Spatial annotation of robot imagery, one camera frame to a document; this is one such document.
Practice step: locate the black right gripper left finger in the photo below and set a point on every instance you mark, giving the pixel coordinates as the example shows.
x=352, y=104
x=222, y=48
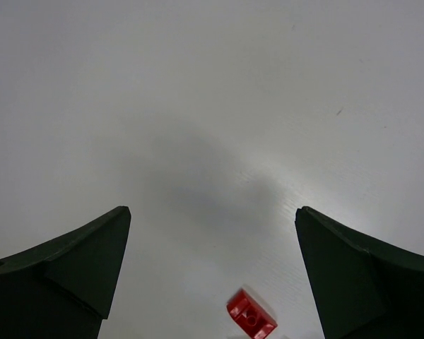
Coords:
x=64, y=288

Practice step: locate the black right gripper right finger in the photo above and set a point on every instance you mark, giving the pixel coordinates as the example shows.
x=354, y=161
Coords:
x=362, y=287

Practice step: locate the red curved lego brick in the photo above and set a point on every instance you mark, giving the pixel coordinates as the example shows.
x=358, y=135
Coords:
x=250, y=316

